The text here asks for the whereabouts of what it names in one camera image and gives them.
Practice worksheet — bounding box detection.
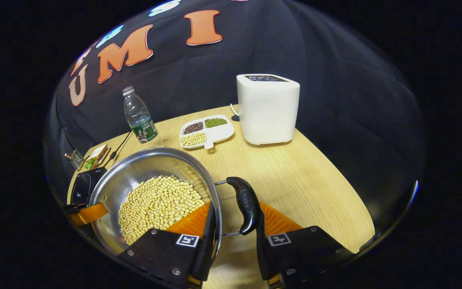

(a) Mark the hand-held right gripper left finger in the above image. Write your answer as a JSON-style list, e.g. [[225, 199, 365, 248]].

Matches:
[[118, 201, 218, 289]]

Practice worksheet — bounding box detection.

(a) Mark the clear plastic water bottle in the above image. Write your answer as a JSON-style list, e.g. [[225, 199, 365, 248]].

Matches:
[[122, 85, 159, 144]]

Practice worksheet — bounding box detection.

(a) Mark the stainless steel pot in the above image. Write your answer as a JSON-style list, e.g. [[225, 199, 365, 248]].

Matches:
[[89, 147, 262, 257]]

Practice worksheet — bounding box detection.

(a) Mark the sandwich with lettuce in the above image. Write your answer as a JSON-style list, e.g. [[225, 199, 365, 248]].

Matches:
[[83, 144, 111, 170]]

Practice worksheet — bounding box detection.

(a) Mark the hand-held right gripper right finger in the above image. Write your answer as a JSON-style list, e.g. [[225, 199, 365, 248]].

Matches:
[[255, 201, 356, 289]]

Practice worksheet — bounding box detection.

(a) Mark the small clear square container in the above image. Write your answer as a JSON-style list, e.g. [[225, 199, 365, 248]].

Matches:
[[65, 149, 85, 171]]

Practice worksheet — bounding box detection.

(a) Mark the black induction cooktop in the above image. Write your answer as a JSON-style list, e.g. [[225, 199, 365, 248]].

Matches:
[[67, 167, 108, 209]]

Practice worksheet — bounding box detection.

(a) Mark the white boxy appliance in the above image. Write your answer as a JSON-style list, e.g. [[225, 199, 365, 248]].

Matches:
[[236, 73, 300, 145]]

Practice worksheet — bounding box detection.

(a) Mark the white divided dish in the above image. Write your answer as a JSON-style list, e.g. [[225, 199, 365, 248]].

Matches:
[[179, 114, 235, 150]]

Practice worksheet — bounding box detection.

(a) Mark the black cooktop cable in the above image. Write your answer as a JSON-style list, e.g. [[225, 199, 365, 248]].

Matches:
[[109, 130, 133, 161]]

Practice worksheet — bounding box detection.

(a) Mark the small pile of soybeans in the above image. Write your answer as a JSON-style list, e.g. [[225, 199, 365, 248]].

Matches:
[[180, 132, 207, 147]]

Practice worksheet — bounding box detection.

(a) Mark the large pile of soybeans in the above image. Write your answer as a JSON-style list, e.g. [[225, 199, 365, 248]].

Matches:
[[118, 175, 206, 246]]

